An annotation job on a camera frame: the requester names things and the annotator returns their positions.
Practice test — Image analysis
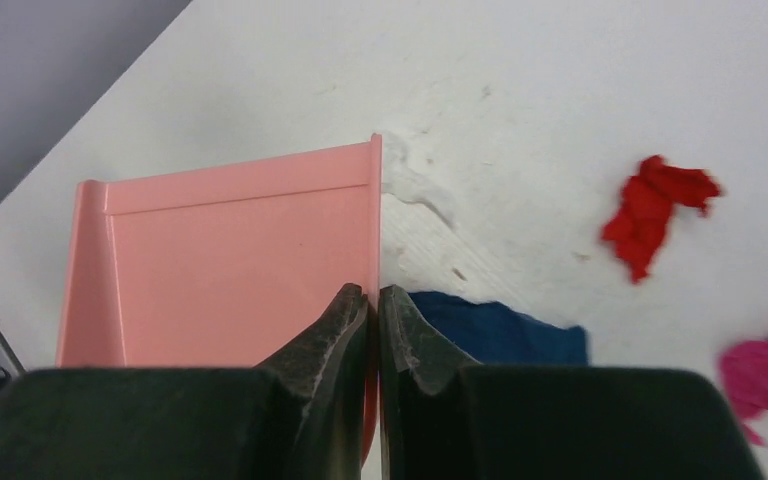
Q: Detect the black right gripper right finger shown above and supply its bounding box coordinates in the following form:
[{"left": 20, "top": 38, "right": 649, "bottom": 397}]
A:
[{"left": 378, "top": 286, "right": 763, "bottom": 479}]

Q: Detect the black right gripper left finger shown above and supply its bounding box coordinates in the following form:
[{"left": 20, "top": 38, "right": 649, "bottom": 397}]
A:
[{"left": 0, "top": 284, "right": 368, "bottom": 479}]

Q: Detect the pink dustpan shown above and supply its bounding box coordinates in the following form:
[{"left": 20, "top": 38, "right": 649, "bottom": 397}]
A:
[{"left": 56, "top": 135, "right": 382, "bottom": 461}]

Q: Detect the long dark blue paper scrap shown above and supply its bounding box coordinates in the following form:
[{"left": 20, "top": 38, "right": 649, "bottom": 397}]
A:
[{"left": 409, "top": 291, "right": 590, "bottom": 366}]

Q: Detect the white paper scrap left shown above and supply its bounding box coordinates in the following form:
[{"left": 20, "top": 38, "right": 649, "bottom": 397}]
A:
[{"left": 379, "top": 130, "right": 456, "bottom": 230}]

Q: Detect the red paper scrap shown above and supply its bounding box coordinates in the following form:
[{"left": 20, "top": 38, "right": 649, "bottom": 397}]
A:
[{"left": 600, "top": 155, "right": 723, "bottom": 284}]

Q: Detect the magenta paper scrap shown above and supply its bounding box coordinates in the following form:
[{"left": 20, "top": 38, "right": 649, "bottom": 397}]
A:
[{"left": 718, "top": 338, "right": 768, "bottom": 446}]

